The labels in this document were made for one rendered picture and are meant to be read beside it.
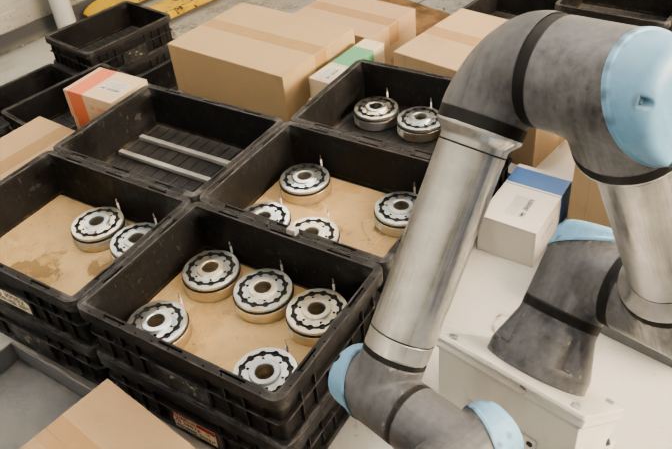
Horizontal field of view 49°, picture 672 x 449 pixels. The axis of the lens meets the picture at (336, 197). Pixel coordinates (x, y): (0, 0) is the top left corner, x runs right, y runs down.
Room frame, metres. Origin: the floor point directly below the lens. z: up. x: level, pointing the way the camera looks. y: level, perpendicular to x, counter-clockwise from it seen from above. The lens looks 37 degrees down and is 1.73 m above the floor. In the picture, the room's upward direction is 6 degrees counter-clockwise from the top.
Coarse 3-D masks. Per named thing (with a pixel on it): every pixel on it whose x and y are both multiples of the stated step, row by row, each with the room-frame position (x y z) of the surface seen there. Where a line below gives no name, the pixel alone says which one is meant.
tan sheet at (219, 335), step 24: (240, 264) 1.00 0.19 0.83; (168, 288) 0.96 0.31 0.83; (192, 312) 0.89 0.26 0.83; (216, 312) 0.89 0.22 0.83; (192, 336) 0.84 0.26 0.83; (216, 336) 0.83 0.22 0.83; (240, 336) 0.83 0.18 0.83; (264, 336) 0.82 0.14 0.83; (288, 336) 0.82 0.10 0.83; (216, 360) 0.78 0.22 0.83
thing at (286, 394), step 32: (256, 224) 0.99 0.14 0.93; (352, 256) 0.88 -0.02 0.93; (96, 288) 0.87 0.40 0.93; (96, 320) 0.81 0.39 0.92; (352, 320) 0.76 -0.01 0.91; (160, 352) 0.73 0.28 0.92; (320, 352) 0.69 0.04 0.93; (224, 384) 0.66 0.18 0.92; (256, 384) 0.65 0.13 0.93; (288, 384) 0.64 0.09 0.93
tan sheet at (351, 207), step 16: (272, 192) 1.21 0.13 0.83; (336, 192) 1.19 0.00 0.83; (352, 192) 1.18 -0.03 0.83; (368, 192) 1.18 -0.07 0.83; (288, 208) 1.15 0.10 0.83; (304, 208) 1.15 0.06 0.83; (320, 208) 1.14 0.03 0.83; (336, 208) 1.14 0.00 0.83; (352, 208) 1.13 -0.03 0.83; (368, 208) 1.13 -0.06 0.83; (336, 224) 1.09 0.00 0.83; (352, 224) 1.08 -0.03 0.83; (368, 224) 1.08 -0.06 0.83; (352, 240) 1.04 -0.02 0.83; (368, 240) 1.03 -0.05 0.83; (384, 240) 1.03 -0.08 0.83
